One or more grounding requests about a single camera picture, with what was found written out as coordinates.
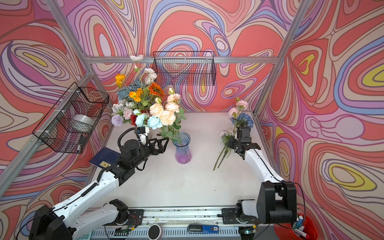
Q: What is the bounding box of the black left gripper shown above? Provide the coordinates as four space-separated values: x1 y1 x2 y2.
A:
129 137 169 171

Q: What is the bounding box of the lilac mixed flower bunch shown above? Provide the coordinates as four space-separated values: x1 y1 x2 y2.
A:
213 126 236 171

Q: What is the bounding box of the purple blue glass vase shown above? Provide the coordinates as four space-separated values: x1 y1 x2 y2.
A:
173 132 192 165

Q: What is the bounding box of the light blue rose stem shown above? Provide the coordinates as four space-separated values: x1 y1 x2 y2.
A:
132 110 163 130

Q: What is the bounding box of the peach rose stem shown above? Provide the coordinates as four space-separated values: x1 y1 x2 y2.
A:
150 98 172 140

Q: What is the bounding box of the red flower with leaf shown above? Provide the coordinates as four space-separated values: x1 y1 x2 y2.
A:
130 114 138 127

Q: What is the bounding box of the pink peony stem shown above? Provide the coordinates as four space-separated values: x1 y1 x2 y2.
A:
229 98 249 120

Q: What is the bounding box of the orange poppy stem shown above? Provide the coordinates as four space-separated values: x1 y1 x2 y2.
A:
115 74 143 103

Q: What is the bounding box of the orange sunflower stem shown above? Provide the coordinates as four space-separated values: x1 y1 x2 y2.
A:
149 82 165 98

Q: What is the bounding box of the blue rose bunch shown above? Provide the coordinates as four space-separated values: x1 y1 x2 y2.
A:
117 79 142 101

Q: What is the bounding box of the white poppy stem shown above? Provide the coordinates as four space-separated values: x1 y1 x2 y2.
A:
130 55 158 86

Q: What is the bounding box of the blue hydrangea stem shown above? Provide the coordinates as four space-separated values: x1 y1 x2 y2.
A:
231 113 254 129

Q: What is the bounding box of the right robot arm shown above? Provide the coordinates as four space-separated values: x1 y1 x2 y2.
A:
227 127 297 224

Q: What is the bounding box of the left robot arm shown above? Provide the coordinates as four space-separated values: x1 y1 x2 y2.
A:
28 127 169 240

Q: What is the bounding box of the dark blue notebook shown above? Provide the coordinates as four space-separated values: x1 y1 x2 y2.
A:
89 147 121 169

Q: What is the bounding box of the round black speaker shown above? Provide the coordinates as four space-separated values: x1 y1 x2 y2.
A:
147 224 163 240

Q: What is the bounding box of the blue black device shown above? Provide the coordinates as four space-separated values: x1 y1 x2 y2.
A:
187 224 220 234

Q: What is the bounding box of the red pen cup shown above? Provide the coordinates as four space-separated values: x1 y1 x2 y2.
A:
274 214 319 240

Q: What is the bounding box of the black wire basket back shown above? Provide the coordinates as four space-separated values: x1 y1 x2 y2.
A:
153 51 217 86

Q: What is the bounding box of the black wire basket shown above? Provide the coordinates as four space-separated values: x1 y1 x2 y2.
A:
153 51 217 86
33 83 110 154

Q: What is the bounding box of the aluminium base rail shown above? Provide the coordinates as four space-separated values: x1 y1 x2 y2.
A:
89 205 301 240

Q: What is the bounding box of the black wire basket left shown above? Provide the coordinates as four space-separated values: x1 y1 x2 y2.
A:
33 83 110 154

